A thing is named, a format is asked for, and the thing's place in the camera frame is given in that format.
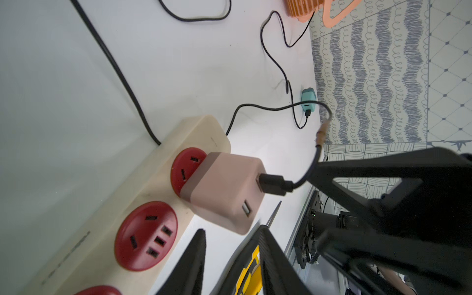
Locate orange fan black cable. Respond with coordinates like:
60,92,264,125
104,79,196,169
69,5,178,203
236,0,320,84
259,10,316,130

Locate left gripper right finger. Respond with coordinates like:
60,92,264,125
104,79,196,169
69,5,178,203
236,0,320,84
217,225,310,295

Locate teal charger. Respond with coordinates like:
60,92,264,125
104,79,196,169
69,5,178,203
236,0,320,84
301,87,317,116

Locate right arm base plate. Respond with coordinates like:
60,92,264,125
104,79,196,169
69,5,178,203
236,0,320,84
293,189,340,269

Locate yellow black pliers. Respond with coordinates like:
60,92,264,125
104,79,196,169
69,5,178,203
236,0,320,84
231,246,263,295

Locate black power strip cord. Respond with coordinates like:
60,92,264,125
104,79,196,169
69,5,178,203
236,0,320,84
69,0,162,146

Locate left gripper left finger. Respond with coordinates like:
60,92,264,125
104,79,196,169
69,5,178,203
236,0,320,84
156,229,207,295

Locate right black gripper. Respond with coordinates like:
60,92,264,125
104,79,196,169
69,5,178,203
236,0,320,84
307,147,472,295

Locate cream red power strip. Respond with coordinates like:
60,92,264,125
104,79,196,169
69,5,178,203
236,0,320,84
21,115,231,295

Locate pink charger of blue fan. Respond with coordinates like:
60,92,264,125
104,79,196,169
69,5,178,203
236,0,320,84
170,147,266,235

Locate orange desk fan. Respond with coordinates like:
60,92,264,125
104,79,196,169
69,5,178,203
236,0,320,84
284,0,361,28

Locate thin black screwdriver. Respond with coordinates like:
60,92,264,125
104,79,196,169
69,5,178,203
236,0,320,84
265,201,282,228

